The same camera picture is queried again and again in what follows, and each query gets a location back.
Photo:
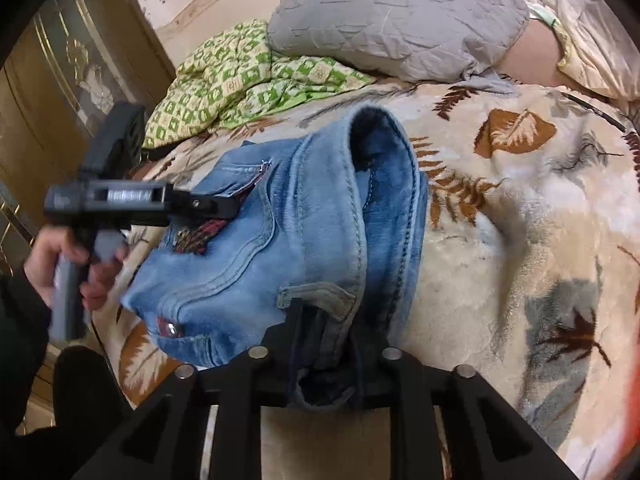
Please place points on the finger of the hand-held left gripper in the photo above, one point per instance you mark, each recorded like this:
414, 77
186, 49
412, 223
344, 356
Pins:
210, 204

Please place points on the cream bed headboard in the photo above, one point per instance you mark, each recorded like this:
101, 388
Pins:
200, 5

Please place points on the green patterned cloth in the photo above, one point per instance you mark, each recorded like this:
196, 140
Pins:
225, 85

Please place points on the pink pillow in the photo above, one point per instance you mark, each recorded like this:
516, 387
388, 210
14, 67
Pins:
535, 55

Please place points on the blue denim pants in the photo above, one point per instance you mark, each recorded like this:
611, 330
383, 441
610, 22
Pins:
280, 220

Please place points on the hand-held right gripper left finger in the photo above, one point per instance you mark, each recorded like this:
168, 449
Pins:
287, 355

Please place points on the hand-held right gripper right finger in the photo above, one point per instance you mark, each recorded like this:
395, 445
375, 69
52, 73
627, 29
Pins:
367, 365

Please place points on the person's left forearm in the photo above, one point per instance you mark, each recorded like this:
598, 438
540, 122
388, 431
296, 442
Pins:
20, 340

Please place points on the leaf print fleece blanket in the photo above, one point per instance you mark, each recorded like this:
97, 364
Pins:
525, 240

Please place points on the grey quilted pillow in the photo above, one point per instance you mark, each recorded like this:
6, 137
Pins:
400, 20

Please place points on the mint green fabric label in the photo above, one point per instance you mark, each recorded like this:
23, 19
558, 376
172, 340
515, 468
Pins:
542, 15

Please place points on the cream ruffled pillow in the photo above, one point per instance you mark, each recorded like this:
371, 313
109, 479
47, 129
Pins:
595, 45

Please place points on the brown wooden wardrobe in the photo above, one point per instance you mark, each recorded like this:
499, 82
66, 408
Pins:
65, 60

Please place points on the person's left hand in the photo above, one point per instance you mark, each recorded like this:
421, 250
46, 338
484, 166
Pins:
42, 265

